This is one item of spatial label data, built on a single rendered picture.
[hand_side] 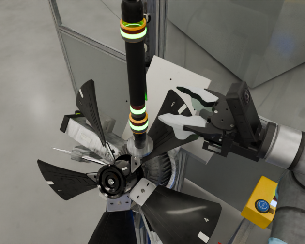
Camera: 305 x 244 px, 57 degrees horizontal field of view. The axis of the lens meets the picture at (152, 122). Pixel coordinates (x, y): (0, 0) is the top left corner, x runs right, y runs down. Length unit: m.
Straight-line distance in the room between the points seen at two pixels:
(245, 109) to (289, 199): 0.20
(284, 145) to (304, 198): 0.12
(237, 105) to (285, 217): 0.23
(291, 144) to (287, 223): 0.14
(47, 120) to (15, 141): 0.34
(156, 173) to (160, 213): 0.17
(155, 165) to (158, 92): 0.30
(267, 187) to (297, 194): 0.59
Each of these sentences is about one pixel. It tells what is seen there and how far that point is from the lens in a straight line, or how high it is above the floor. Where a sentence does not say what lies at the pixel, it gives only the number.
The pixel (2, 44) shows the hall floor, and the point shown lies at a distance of 4.04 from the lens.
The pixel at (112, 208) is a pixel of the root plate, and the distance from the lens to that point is 1.06.
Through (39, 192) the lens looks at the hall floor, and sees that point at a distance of 2.46.
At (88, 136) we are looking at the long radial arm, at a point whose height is 1.13.
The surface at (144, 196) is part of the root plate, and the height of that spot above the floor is 1.18.
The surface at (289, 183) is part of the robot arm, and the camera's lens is 0.63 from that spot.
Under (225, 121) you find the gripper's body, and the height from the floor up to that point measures 1.67.
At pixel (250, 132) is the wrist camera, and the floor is 1.68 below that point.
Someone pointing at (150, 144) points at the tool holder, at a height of 1.46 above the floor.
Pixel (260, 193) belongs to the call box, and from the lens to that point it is 1.18.
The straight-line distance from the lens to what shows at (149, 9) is 1.14.
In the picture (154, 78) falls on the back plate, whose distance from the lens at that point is 1.16.
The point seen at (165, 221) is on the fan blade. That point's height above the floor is 1.19.
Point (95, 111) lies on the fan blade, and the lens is 0.98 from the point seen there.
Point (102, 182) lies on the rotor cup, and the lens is 0.99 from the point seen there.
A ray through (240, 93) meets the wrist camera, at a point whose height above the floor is 1.74.
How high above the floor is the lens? 2.07
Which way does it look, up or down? 51 degrees down
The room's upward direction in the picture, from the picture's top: straight up
